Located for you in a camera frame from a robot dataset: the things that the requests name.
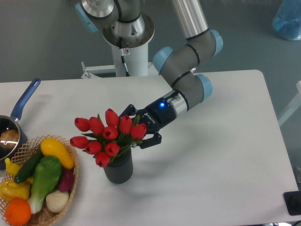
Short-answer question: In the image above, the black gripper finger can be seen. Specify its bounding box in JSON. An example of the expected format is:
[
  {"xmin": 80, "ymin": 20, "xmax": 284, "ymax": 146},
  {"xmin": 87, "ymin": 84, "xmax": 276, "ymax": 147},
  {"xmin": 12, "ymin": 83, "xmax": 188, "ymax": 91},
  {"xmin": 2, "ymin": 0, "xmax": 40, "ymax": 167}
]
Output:
[
  {"xmin": 119, "ymin": 104, "xmax": 140, "ymax": 124},
  {"xmin": 130, "ymin": 132, "xmax": 162, "ymax": 149}
]

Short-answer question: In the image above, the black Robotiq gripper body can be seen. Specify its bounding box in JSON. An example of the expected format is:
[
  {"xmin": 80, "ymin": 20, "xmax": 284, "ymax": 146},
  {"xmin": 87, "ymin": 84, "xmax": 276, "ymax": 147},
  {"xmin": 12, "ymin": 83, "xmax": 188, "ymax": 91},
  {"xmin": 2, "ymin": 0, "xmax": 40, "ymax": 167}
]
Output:
[{"xmin": 136, "ymin": 98, "xmax": 176, "ymax": 134}]

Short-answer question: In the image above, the red tulip bouquet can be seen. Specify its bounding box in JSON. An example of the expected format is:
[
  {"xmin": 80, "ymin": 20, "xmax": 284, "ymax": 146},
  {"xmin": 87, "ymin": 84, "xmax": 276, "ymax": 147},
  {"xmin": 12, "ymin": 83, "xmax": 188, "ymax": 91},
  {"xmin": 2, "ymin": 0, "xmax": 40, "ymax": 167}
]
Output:
[{"xmin": 70, "ymin": 108, "xmax": 146, "ymax": 168}]

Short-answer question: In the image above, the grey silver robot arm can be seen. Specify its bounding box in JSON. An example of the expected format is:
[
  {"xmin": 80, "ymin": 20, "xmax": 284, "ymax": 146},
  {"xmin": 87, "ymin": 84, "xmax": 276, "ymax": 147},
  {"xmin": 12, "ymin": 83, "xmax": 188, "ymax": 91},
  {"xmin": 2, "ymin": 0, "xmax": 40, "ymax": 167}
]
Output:
[{"xmin": 75, "ymin": 0, "xmax": 223, "ymax": 150}]

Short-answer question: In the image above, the dark grey ribbed vase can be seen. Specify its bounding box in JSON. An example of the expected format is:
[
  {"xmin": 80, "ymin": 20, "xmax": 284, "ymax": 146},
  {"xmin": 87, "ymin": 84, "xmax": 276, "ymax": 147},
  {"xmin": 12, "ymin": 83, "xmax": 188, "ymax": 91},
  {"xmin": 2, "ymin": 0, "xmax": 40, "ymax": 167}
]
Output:
[{"xmin": 104, "ymin": 149, "xmax": 133, "ymax": 184}]

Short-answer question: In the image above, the yellow squash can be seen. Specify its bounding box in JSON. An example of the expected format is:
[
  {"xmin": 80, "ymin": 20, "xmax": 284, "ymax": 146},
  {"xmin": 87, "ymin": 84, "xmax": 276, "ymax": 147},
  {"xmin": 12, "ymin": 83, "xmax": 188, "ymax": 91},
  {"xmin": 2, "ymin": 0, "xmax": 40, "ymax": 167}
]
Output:
[{"xmin": 40, "ymin": 137, "xmax": 75, "ymax": 170}]

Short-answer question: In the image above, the purple red radish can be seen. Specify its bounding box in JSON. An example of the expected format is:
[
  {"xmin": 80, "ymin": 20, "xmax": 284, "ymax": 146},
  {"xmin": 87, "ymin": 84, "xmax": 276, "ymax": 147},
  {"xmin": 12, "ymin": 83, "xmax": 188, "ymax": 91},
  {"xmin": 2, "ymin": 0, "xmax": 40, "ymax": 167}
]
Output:
[{"xmin": 57, "ymin": 169, "xmax": 75, "ymax": 192}]

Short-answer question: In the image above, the green bok choy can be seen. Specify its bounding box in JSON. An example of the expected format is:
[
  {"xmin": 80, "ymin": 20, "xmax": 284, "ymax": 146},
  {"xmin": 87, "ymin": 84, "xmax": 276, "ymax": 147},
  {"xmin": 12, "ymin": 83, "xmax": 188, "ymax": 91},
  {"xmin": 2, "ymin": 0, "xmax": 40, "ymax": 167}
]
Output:
[{"xmin": 28, "ymin": 156, "xmax": 62, "ymax": 214}]

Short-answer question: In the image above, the dark green cucumber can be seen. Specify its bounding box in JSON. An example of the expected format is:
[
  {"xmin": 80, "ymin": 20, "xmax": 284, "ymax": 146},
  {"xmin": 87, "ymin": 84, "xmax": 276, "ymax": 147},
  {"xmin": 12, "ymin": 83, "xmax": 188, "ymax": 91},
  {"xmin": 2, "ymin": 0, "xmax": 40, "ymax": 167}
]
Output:
[{"xmin": 14, "ymin": 149, "xmax": 44, "ymax": 183}]

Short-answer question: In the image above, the white garlic bulb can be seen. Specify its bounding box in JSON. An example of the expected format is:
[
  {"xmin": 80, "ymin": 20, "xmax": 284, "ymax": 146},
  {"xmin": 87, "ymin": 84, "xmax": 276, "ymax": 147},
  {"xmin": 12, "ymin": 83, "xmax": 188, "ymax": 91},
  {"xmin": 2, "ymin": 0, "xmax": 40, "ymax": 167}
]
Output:
[{"xmin": 46, "ymin": 190, "xmax": 69, "ymax": 213}]

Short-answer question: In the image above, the woven wicker basket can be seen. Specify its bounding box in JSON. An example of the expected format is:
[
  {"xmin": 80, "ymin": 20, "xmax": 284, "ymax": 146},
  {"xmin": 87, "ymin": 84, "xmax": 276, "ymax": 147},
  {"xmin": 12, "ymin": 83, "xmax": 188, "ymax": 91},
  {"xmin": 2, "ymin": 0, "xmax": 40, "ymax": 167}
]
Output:
[{"xmin": 0, "ymin": 135, "xmax": 79, "ymax": 226}]

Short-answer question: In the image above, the brown bread roll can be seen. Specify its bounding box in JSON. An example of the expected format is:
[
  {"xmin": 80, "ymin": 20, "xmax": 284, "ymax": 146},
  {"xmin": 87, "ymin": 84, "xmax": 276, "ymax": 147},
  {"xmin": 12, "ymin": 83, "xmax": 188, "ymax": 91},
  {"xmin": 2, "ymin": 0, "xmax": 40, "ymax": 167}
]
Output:
[{"xmin": 0, "ymin": 129, "xmax": 19, "ymax": 149}]

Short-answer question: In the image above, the small yellow banana pepper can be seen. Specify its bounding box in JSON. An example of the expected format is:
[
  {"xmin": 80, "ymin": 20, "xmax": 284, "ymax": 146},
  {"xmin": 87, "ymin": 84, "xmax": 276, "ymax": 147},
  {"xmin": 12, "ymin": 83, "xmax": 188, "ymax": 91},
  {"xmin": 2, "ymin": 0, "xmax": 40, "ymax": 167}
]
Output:
[{"xmin": 4, "ymin": 158, "xmax": 21, "ymax": 181}]

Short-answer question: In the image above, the black device at edge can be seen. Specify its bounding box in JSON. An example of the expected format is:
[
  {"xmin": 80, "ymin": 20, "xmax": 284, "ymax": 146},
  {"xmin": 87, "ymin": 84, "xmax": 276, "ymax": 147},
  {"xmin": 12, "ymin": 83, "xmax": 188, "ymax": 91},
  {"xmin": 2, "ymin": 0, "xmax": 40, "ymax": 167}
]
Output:
[{"xmin": 283, "ymin": 191, "xmax": 301, "ymax": 216}]

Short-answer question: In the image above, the orange fruit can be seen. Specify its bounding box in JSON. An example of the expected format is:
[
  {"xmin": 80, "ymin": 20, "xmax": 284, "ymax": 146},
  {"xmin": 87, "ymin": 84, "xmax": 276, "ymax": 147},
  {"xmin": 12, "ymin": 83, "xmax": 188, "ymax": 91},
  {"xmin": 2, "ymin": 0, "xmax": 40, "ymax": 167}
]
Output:
[{"xmin": 4, "ymin": 198, "xmax": 31, "ymax": 226}]

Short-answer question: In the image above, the blue translucent bag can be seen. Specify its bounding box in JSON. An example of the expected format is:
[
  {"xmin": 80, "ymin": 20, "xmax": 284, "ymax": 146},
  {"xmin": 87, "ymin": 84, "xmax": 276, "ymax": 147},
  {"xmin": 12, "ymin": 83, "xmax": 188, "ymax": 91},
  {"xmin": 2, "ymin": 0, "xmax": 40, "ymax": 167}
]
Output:
[{"xmin": 272, "ymin": 0, "xmax": 301, "ymax": 40}]

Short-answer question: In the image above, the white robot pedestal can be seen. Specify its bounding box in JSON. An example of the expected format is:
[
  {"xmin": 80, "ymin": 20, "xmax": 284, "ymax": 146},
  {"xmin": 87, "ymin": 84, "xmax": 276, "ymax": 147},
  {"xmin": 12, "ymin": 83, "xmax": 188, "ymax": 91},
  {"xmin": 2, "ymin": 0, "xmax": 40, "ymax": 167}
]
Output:
[{"xmin": 102, "ymin": 12, "xmax": 155, "ymax": 77}]

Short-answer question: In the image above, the blue handled saucepan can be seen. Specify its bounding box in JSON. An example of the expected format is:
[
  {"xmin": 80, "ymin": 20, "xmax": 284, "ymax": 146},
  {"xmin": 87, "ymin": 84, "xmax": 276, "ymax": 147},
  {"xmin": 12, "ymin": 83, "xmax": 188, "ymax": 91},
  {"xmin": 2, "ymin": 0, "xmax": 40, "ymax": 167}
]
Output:
[{"xmin": 0, "ymin": 78, "xmax": 41, "ymax": 170}]

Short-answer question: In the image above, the white frame bar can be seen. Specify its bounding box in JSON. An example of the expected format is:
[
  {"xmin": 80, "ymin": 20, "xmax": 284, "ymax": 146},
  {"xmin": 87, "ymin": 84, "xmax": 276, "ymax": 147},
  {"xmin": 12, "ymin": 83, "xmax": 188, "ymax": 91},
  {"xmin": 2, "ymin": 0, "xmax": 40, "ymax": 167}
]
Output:
[{"xmin": 277, "ymin": 81, "xmax": 301, "ymax": 127}]

